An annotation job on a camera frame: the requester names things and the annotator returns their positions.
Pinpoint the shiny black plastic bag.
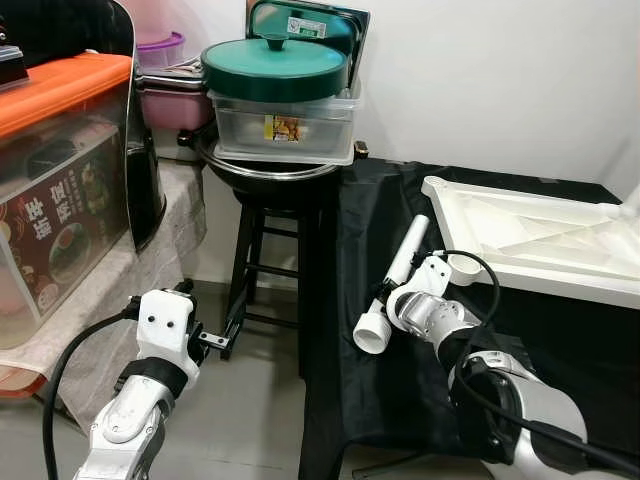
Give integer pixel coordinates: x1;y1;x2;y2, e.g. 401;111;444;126
0;0;166;251

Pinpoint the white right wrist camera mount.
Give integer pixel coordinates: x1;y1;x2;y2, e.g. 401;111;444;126
405;252;451;301

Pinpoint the green round pot lid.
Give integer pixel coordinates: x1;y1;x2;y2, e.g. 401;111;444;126
200;33;351;104

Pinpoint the patterned cloth covered bench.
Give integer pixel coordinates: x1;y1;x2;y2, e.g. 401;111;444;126
0;160;206;401

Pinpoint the brown printed carton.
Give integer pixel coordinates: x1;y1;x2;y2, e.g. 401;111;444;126
0;130;131;331

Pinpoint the clear plastic food container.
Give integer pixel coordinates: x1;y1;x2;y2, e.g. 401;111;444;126
208;85;363;166

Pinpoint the white plastic table top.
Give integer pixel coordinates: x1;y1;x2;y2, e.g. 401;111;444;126
420;175;640;309

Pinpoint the mauve plastic box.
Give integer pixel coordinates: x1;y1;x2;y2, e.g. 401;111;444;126
140;78;216;133

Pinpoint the clear bin with orange lid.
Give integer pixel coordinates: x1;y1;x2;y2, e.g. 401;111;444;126
0;52;136;351

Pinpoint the pink purple container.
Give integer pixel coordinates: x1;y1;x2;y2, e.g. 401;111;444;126
135;0;201;71

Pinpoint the black wooden stool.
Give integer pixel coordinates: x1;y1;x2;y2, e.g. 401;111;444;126
225;185;336;381

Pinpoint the dark green tray with label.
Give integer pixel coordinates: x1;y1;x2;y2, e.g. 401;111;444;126
245;0;373;86

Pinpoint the black tablecloth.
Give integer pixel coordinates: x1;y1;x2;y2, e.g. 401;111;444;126
298;158;640;480

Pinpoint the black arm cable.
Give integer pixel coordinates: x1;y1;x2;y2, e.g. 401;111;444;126
40;305;141;480
440;250;640;476

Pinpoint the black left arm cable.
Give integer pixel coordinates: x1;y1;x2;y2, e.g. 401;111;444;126
40;305;141;480

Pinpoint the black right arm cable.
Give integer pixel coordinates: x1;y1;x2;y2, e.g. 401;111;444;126
440;250;640;476

